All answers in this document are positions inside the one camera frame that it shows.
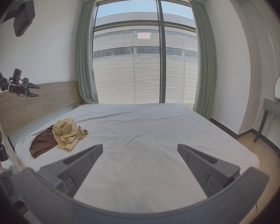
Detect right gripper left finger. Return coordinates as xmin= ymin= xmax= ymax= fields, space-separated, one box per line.
xmin=38 ymin=144 xmax=103 ymax=198

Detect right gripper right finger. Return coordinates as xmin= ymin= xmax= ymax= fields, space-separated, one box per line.
xmin=177 ymin=144 xmax=241 ymax=198

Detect tan shorts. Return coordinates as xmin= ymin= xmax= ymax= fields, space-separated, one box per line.
xmin=52 ymin=118 xmax=89 ymax=152

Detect bed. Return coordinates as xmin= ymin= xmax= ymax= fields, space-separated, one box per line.
xmin=0 ymin=81 xmax=260 ymax=207

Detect brown shorts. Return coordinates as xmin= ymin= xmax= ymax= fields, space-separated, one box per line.
xmin=29 ymin=125 xmax=59 ymax=159

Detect grey-green curtain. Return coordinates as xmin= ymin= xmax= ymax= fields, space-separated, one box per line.
xmin=78 ymin=0 xmax=99 ymax=104
xmin=189 ymin=0 xmax=216 ymax=120

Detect grey dressing table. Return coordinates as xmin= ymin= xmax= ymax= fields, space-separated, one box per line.
xmin=254 ymin=98 xmax=280 ymax=149

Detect window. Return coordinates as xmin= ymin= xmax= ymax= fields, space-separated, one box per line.
xmin=93 ymin=0 xmax=198 ymax=110

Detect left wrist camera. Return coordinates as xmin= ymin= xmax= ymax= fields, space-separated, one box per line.
xmin=13 ymin=68 xmax=23 ymax=82

